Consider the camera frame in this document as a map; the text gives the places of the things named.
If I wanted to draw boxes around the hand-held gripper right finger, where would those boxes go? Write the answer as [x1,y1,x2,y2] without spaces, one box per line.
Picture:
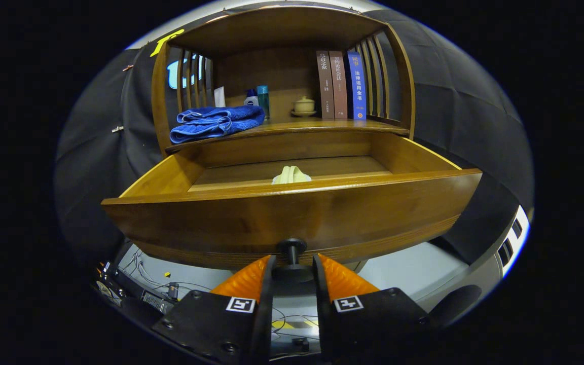
[312,253,432,361]

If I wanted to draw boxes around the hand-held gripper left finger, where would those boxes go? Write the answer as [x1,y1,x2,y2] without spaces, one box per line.
[151,255,276,365]

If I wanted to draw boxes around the wooden drawer with black knob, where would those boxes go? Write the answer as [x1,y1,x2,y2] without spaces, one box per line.
[101,131,483,284]

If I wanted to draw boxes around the pale green scrub brush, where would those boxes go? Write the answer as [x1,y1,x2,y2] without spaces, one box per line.
[271,166,312,185]

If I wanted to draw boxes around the wooden countertop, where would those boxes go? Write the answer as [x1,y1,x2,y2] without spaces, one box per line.
[165,118,410,154]

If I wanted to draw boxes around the wooden cabinet with slatted hutch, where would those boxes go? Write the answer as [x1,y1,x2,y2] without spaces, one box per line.
[151,4,417,158]

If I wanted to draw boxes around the white vented appliance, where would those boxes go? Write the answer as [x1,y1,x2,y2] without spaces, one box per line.
[467,204,531,305]

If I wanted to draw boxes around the blue folded towel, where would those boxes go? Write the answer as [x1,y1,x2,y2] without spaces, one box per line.
[170,105,266,144]

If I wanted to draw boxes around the beige lidded tea cup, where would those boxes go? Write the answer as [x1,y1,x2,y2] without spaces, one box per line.
[291,96,317,118]

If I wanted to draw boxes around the teal clear bottle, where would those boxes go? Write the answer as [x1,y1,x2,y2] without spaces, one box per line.
[257,85,271,121]

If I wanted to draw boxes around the dark brown book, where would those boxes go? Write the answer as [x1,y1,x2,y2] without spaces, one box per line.
[316,50,335,120]

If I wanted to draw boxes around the reddish brown book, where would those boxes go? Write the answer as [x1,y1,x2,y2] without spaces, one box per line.
[328,51,348,120]

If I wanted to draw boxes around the blue book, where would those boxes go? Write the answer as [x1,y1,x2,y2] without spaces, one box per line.
[345,50,368,121]

